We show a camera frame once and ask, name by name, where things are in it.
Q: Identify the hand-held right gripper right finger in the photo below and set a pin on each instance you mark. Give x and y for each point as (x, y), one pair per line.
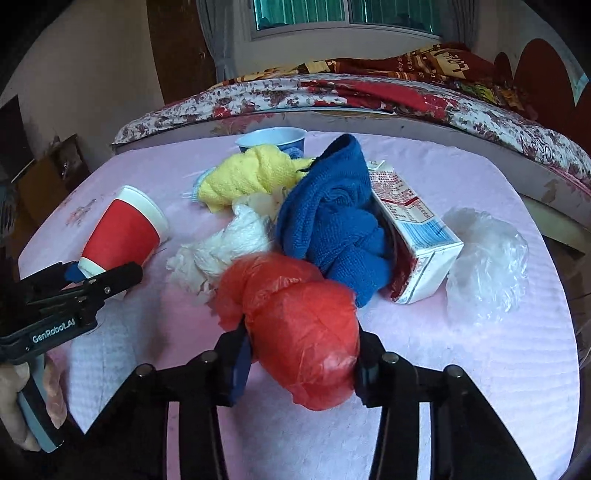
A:
(362, 378)

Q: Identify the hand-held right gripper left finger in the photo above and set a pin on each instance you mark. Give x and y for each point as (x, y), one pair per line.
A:
(241, 374)

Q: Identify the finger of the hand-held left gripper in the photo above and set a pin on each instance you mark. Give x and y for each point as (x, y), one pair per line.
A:
(74, 272)
(115, 279)

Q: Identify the red paper cup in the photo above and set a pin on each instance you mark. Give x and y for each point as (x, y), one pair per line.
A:
(122, 230)

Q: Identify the red plastic bag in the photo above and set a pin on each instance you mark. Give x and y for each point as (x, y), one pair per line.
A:
(300, 332)

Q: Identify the blue knit cloth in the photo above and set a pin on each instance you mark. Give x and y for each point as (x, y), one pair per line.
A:
(332, 221)

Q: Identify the white milk carton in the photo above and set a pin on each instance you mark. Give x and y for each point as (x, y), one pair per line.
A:
(415, 217)

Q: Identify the person's left hand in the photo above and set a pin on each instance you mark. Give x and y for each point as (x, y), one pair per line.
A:
(10, 406)

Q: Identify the crumpled white plastic bag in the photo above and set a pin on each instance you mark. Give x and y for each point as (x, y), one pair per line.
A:
(231, 235)

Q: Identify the yellow knit cloth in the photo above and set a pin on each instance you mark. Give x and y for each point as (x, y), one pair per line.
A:
(244, 177)

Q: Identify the clear plastic bag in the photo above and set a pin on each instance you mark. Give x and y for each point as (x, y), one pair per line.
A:
(485, 263)

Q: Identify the blue paper cup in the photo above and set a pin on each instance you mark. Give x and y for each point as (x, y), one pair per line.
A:
(272, 138)

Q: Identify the bed with floral bedding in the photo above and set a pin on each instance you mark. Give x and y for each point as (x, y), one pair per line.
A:
(277, 92)

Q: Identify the grey curtain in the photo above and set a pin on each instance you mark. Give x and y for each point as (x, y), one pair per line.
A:
(457, 23)
(217, 37)

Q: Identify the red printed blanket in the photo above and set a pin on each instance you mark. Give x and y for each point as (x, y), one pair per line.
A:
(415, 64)

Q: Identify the window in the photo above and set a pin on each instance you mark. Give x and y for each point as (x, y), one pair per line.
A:
(346, 14)

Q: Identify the brown and white headboard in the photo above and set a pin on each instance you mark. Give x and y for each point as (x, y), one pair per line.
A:
(540, 69)

